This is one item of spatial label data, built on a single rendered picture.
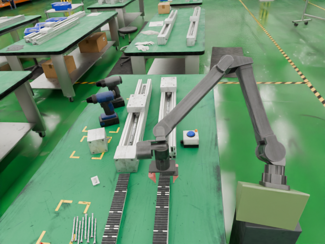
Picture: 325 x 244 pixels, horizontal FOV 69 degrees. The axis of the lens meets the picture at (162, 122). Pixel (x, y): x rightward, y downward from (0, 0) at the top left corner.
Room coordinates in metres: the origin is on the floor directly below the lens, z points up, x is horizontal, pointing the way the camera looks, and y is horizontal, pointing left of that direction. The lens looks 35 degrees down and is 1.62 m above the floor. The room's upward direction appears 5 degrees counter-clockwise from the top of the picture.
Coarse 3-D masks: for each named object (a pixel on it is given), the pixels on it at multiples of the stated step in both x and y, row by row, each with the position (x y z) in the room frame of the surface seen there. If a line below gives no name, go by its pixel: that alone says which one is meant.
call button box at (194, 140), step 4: (184, 132) 1.02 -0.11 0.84; (196, 132) 1.01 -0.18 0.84; (184, 136) 0.98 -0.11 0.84; (188, 136) 0.98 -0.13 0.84; (192, 136) 0.97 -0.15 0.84; (196, 136) 0.97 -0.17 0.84; (180, 140) 1.00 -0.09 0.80; (184, 140) 0.95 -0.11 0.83; (188, 140) 0.95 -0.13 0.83; (192, 140) 0.95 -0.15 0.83; (196, 140) 0.95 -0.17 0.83; (184, 144) 0.95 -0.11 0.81; (188, 144) 0.95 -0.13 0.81; (192, 144) 0.95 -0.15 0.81; (196, 144) 0.95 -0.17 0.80
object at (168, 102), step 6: (162, 96) 1.39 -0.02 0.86; (168, 96) 1.44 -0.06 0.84; (174, 96) 1.38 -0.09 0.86; (162, 102) 1.32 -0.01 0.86; (168, 102) 1.36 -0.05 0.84; (174, 102) 1.30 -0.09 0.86; (162, 108) 1.24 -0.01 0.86; (168, 108) 1.28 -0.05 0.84; (162, 114) 1.17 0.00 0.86; (174, 132) 0.99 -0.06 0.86; (168, 138) 0.99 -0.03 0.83; (174, 138) 0.94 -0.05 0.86; (168, 144) 0.94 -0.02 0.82; (174, 144) 0.89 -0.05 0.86; (174, 150) 0.88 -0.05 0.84; (174, 156) 0.89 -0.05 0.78
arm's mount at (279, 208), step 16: (240, 192) 0.53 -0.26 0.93; (256, 192) 0.50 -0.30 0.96; (272, 192) 0.49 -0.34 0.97; (288, 192) 0.48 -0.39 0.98; (240, 208) 0.52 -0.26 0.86; (256, 208) 0.50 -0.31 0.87; (272, 208) 0.49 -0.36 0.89; (288, 208) 0.47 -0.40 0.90; (272, 224) 0.48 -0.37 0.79; (288, 224) 0.47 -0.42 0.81
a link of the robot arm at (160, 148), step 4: (152, 144) 0.70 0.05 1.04; (156, 144) 0.69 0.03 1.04; (160, 144) 0.69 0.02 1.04; (164, 144) 0.69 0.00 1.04; (152, 148) 0.68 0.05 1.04; (156, 148) 0.68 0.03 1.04; (160, 148) 0.68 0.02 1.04; (164, 148) 0.67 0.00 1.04; (168, 148) 0.68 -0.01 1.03; (152, 152) 0.67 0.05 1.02; (156, 152) 0.67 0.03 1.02; (160, 152) 0.66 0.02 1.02; (164, 152) 0.66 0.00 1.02; (168, 152) 0.68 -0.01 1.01; (156, 156) 0.67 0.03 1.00; (160, 156) 0.66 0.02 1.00; (164, 156) 0.66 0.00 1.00; (168, 156) 0.68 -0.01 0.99
